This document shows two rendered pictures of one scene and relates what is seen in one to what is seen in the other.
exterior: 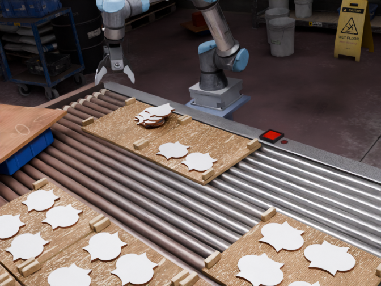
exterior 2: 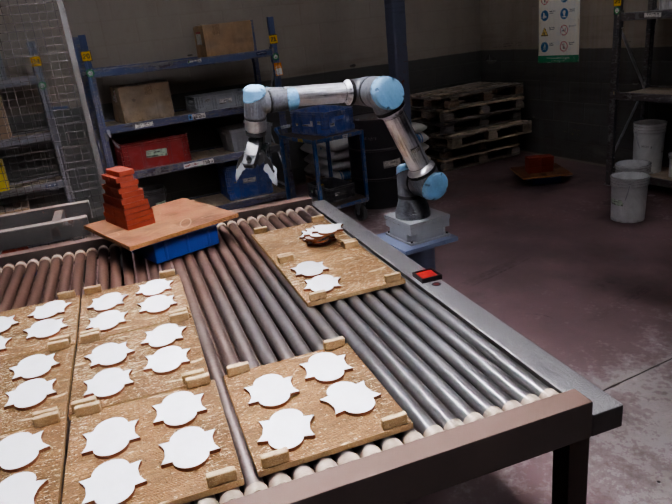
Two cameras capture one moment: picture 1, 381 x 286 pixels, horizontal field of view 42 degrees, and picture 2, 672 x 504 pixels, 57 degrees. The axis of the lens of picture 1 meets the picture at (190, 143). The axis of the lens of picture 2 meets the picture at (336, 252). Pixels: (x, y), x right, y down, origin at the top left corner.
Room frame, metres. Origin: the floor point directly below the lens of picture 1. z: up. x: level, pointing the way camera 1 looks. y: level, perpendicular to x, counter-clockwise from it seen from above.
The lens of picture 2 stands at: (-0.08, -0.84, 1.76)
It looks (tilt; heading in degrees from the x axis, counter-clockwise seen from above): 20 degrees down; 23
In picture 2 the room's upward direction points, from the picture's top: 6 degrees counter-clockwise
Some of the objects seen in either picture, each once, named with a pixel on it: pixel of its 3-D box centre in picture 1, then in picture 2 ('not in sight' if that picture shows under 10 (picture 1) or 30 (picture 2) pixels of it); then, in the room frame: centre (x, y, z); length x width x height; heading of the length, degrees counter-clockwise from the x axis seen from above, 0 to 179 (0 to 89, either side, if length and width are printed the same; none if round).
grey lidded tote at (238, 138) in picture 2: not in sight; (246, 136); (5.59, 2.50, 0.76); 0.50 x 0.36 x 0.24; 144
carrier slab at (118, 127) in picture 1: (135, 124); (303, 240); (2.11, 0.25, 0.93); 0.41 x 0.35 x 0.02; 42
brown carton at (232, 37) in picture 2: not in sight; (224, 39); (5.54, 2.55, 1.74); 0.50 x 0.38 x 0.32; 139
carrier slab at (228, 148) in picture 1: (197, 148); (336, 272); (1.80, -0.02, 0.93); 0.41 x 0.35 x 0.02; 41
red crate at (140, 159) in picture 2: not in sight; (152, 150); (4.88, 3.17, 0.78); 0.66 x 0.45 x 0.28; 139
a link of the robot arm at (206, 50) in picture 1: (211, 54); (411, 177); (2.36, -0.16, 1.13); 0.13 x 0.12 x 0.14; 46
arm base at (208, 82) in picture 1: (212, 76); (412, 204); (2.37, -0.16, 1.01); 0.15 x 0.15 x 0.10
